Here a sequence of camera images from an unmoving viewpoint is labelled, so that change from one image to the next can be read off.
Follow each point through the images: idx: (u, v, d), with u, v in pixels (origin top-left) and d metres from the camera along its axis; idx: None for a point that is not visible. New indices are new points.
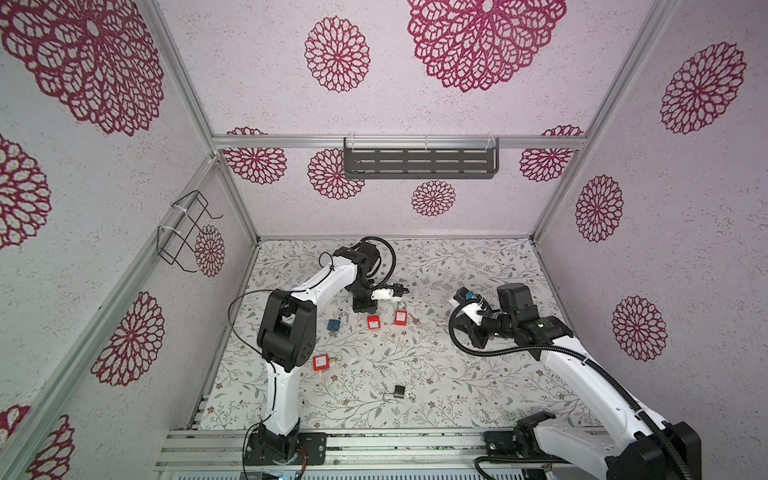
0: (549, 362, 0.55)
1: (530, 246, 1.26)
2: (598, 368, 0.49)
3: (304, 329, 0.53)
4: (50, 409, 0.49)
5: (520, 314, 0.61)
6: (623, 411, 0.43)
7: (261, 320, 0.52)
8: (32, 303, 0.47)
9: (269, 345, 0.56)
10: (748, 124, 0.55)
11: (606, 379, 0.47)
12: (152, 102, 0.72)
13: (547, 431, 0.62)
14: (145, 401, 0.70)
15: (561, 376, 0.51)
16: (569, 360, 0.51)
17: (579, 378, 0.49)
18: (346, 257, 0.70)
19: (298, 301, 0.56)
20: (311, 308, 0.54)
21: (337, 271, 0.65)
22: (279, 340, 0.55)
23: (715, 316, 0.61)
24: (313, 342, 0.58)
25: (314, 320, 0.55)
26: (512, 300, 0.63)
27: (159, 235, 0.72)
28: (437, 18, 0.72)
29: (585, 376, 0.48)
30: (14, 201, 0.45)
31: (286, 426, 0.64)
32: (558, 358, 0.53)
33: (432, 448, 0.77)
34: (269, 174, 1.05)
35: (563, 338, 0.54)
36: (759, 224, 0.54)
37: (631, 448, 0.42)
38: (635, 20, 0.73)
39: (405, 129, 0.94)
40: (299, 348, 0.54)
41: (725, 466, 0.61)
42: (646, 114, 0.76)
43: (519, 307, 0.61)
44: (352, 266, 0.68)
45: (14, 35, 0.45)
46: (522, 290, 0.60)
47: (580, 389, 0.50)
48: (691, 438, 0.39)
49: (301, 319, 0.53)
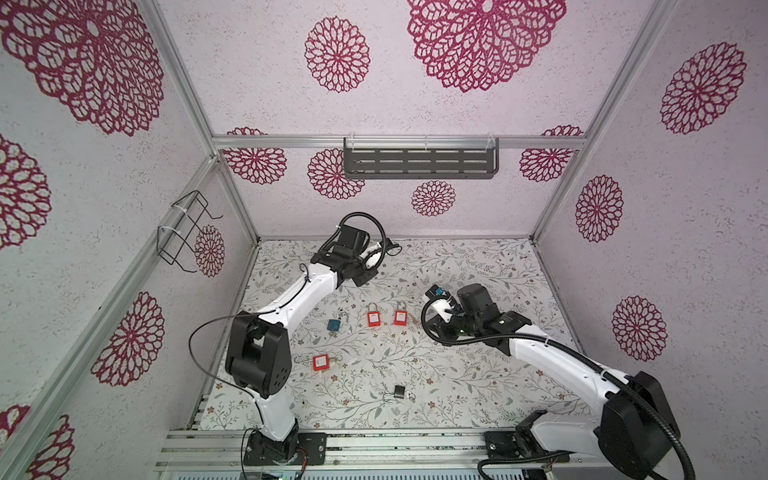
0: (517, 350, 0.57)
1: (530, 246, 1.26)
2: (559, 345, 0.52)
3: (275, 356, 0.47)
4: (50, 409, 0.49)
5: (484, 314, 0.64)
6: (591, 377, 0.46)
7: (227, 346, 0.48)
8: (32, 303, 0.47)
9: (237, 371, 0.50)
10: (748, 124, 0.55)
11: (567, 351, 0.51)
12: (152, 102, 0.72)
13: (543, 426, 0.63)
14: (145, 401, 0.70)
15: (533, 363, 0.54)
16: (534, 345, 0.54)
17: (547, 359, 0.52)
18: (324, 266, 0.63)
19: (268, 324, 0.49)
20: (282, 333, 0.47)
21: (314, 282, 0.59)
22: (249, 364, 0.50)
23: (715, 317, 0.61)
24: (289, 367, 0.53)
25: (286, 344, 0.49)
26: (475, 303, 0.65)
27: (159, 235, 0.72)
28: (437, 18, 0.72)
29: (550, 355, 0.52)
30: (14, 201, 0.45)
31: (280, 429, 0.63)
32: (523, 343, 0.56)
33: (432, 448, 0.77)
34: (269, 174, 1.05)
35: (527, 326, 0.58)
36: (760, 225, 0.53)
37: (608, 410, 0.42)
38: (635, 20, 0.73)
39: (405, 129, 0.94)
40: (272, 375, 0.48)
41: (727, 467, 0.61)
42: (646, 114, 0.76)
43: (482, 308, 0.64)
44: (331, 274, 0.62)
45: (15, 35, 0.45)
46: (481, 293, 0.63)
47: (550, 367, 0.52)
48: (654, 387, 0.42)
49: (269, 342, 0.47)
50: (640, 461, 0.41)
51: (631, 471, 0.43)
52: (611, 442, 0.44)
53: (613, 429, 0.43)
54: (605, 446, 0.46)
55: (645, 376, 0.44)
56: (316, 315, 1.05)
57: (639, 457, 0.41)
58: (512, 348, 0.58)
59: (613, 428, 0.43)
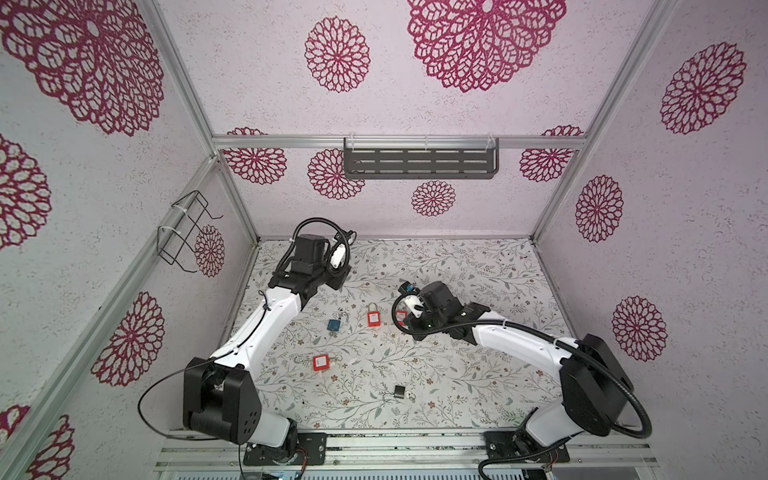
0: (480, 337, 0.60)
1: (530, 246, 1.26)
2: (516, 326, 0.55)
3: (238, 402, 0.42)
4: (50, 409, 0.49)
5: (446, 310, 0.66)
6: (546, 349, 0.49)
7: (184, 402, 0.44)
8: (32, 303, 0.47)
9: (201, 425, 0.44)
10: (748, 125, 0.55)
11: (523, 330, 0.54)
12: (152, 102, 0.72)
13: (534, 423, 0.63)
14: (145, 401, 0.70)
15: (495, 347, 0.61)
16: (494, 330, 0.57)
17: (506, 341, 0.56)
18: (284, 288, 0.58)
19: (226, 368, 0.44)
20: (243, 377, 0.42)
21: (274, 311, 0.53)
22: (213, 414, 0.44)
23: (715, 317, 0.61)
24: (258, 409, 0.48)
25: (250, 386, 0.44)
26: (437, 300, 0.68)
27: (159, 235, 0.72)
28: (437, 18, 0.72)
29: (509, 338, 0.55)
30: (14, 201, 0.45)
31: (274, 438, 0.62)
32: (485, 330, 0.58)
33: (432, 448, 0.77)
34: (269, 174, 1.05)
35: (486, 314, 0.61)
36: (760, 225, 0.53)
37: (565, 375, 0.45)
38: (635, 20, 0.73)
39: (405, 129, 0.94)
40: (239, 424, 0.43)
41: (726, 466, 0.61)
42: (646, 114, 0.76)
43: (444, 304, 0.66)
44: (293, 297, 0.57)
45: (14, 35, 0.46)
46: (441, 290, 0.65)
47: (512, 348, 0.55)
48: (601, 348, 0.46)
49: (230, 391, 0.42)
50: (601, 415, 0.44)
51: (597, 429, 0.46)
52: (575, 407, 0.47)
53: (573, 391, 0.45)
54: (571, 411, 0.48)
55: (593, 340, 0.47)
56: (316, 315, 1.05)
57: (599, 412, 0.44)
58: (477, 338, 0.61)
59: (572, 390, 0.46)
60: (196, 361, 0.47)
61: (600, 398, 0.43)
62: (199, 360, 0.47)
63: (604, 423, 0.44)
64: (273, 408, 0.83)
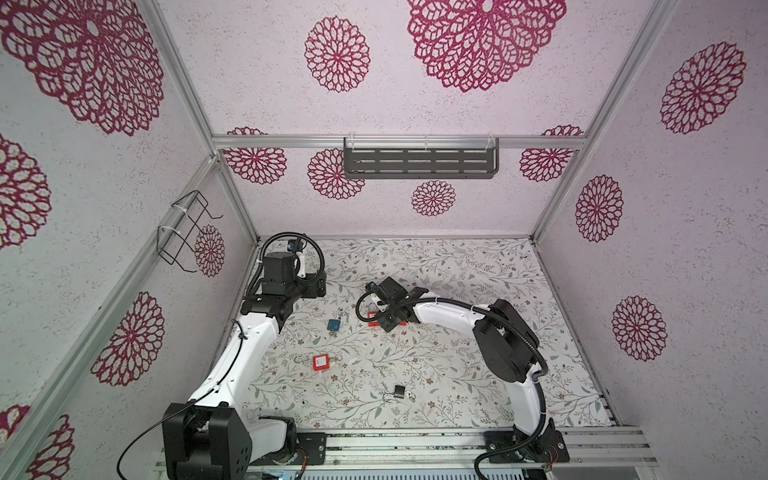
0: (420, 313, 0.68)
1: (530, 246, 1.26)
2: (444, 299, 0.65)
3: (226, 441, 0.40)
4: (50, 410, 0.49)
5: (393, 296, 0.75)
6: (466, 314, 0.58)
7: (166, 453, 0.41)
8: (32, 304, 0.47)
9: (188, 474, 0.41)
10: (748, 125, 0.55)
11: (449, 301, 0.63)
12: (152, 102, 0.72)
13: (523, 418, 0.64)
14: (145, 402, 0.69)
15: (432, 320, 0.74)
16: (427, 305, 0.66)
17: (438, 312, 0.64)
18: (259, 313, 0.56)
19: (210, 409, 0.42)
20: (229, 415, 0.40)
21: (252, 339, 0.51)
22: (200, 459, 0.42)
23: (715, 317, 0.61)
24: (248, 445, 0.46)
25: (237, 421, 0.42)
26: (385, 290, 0.77)
27: (159, 235, 0.72)
28: (437, 18, 0.72)
29: (440, 309, 0.63)
30: (14, 201, 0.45)
31: (274, 442, 0.62)
32: (421, 305, 0.67)
33: (431, 448, 0.77)
34: (270, 174, 1.05)
35: (424, 293, 0.70)
36: (759, 224, 0.54)
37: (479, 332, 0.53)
38: (635, 20, 0.73)
39: (405, 129, 0.94)
40: (231, 464, 0.41)
41: (725, 466, 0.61)
42: (646, 114, 0.76)
43: (390, 292, 0.75)
44: (269, 322, 0.54)
45: (14, 35, 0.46)
46: (387, 282, 0.76)
47: (442, 318, 0.64)
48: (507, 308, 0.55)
49: (217, 431, 0.39)
50: (505, 361, 0.53)
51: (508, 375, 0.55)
52: (492, 360, 0.56)
53: (485, 345, 0.54)
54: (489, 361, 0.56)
55: (502, 301, 0.56)
56: (316, 315, 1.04)
57: (506, 360, 0.52)
58: (419, 315, 0.69)
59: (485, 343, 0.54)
60: (174, 407, 0.41)
61: (504, 348, 0.52)
62: (177, 405, 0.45)
63: (511, 368, 0.53)
64: (273, 408, 0.83)
